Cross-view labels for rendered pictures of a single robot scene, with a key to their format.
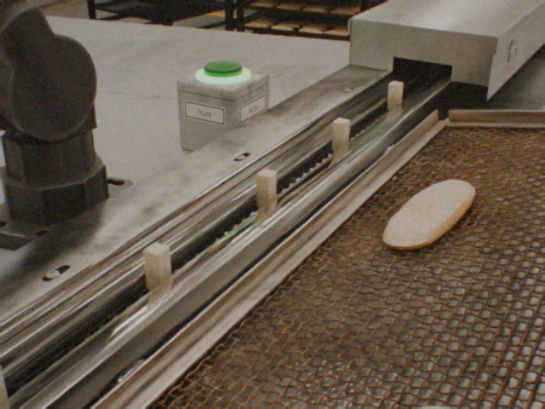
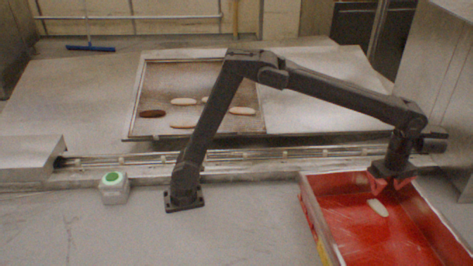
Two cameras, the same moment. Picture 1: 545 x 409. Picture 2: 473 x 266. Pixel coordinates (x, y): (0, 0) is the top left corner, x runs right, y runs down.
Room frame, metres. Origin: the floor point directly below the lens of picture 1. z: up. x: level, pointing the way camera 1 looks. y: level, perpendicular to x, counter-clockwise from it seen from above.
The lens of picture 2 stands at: (0.85, 0.94, 1.61)
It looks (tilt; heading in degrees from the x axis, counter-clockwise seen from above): 34 degrees down; 236
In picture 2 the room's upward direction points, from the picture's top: straight up
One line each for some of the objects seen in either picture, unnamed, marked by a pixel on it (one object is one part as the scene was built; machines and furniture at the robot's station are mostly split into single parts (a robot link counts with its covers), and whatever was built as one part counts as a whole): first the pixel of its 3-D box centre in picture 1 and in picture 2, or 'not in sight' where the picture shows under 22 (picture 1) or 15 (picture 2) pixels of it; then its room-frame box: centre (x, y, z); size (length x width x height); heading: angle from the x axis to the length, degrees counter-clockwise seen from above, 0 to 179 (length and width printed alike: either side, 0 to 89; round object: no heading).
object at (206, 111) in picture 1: (226, 126); (115, 191); (0.71, 0.05, 0.84); 0.08 x 0.08 x 0.11; 59
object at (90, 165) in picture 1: (54, 175); (182, 191); (0.54, 0.18, 0.86); 0.12 x 0.09 x 0.08; 161
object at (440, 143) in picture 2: not in sight; (421, 130); (0.04, 0.57, 1.11); 0.11 x 0.09 x 0.12; 142
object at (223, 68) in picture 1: (223, 73); (112, 177); (0.71, 0.05, 0.90); 0.04 x 0.04 x 0.02
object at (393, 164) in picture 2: not in sight; (395, 159); (0.07, 0.54, 1.01); 0.10 x 0.07 x 0.07; 165
